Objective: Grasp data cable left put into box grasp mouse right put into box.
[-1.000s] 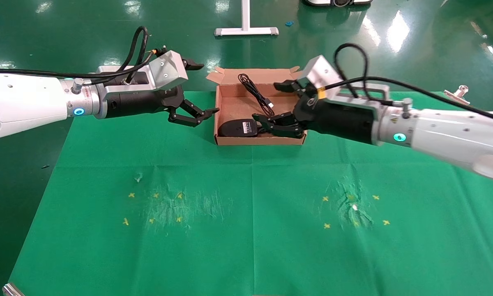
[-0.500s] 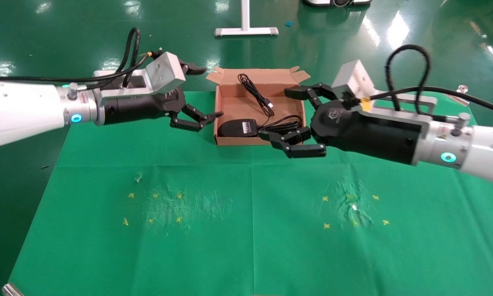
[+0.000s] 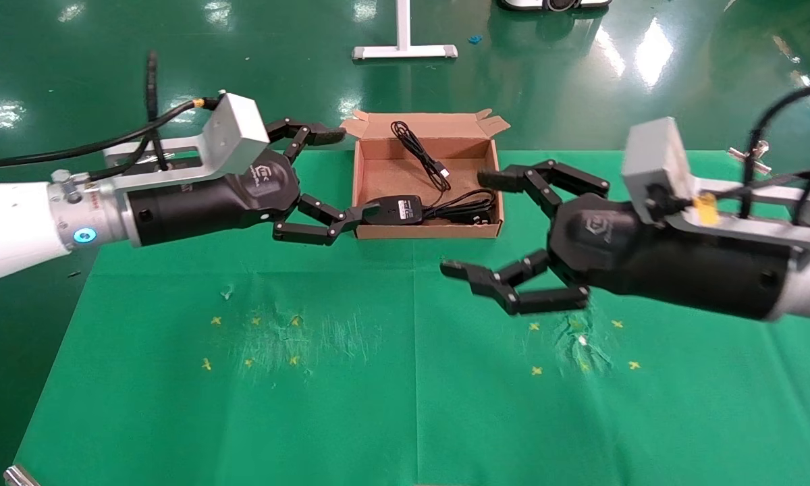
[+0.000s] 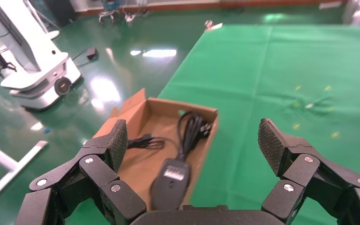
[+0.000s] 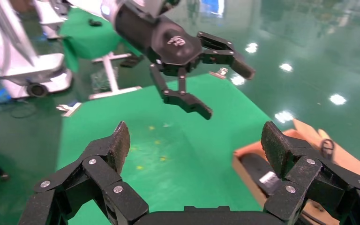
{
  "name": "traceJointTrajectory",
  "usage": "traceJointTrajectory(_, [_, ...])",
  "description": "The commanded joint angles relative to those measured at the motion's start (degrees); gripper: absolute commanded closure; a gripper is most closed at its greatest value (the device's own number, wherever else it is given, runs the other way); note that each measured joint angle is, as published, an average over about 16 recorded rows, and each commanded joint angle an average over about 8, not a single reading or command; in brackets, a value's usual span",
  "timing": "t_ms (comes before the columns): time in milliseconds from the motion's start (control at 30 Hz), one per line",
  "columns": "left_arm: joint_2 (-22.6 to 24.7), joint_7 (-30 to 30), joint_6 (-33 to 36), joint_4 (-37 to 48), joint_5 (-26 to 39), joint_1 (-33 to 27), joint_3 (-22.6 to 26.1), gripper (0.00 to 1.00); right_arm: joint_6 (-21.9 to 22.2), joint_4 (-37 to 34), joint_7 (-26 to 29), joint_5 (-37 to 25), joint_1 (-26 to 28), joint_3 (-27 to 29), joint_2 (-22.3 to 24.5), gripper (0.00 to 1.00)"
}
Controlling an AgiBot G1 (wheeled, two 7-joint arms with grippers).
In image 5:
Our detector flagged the silver cloth clamp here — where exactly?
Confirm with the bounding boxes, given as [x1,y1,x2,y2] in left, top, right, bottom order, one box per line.
[209,67,229,79]
[56,102,83,118]

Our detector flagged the small white background robot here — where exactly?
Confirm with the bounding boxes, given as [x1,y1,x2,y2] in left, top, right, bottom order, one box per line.
[32,0,70,40]

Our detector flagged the white background table leg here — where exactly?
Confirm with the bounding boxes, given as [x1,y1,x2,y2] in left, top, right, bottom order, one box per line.
[88,51,143,101]

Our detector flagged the open brown cardboard box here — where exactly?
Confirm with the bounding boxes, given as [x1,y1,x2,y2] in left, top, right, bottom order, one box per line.
[232,119,360,225]

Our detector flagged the green table cloth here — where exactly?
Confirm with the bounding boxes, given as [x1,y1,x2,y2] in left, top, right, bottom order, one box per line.
[55,73,272,225]

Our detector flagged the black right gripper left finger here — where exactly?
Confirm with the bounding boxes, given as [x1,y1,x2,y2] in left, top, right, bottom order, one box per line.
[18,121,150,225]

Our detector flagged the large white background robot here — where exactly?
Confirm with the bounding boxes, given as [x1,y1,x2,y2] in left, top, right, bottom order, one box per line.
[0,0,74,100]

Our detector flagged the thick black data cable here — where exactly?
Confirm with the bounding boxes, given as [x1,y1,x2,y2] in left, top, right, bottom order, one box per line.
[240,153,282,196]

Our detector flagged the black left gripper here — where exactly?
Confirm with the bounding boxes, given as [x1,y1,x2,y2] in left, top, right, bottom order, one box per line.
[114,2,256,121]

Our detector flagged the thin black cable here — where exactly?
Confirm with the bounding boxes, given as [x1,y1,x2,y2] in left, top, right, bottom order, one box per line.
[320,139,335,159]

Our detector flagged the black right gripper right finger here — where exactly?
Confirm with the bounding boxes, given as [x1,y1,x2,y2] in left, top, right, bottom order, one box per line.
[261,121,360,225]

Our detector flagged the green cloth background table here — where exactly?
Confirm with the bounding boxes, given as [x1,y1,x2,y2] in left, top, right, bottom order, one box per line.
[59,7,143,74]

